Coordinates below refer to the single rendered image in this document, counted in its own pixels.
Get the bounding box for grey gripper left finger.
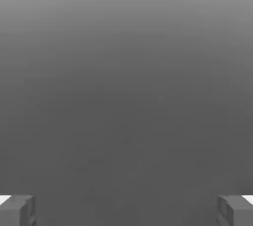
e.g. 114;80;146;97
0;194;37;226

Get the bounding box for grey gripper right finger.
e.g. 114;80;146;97
216;194;253;226

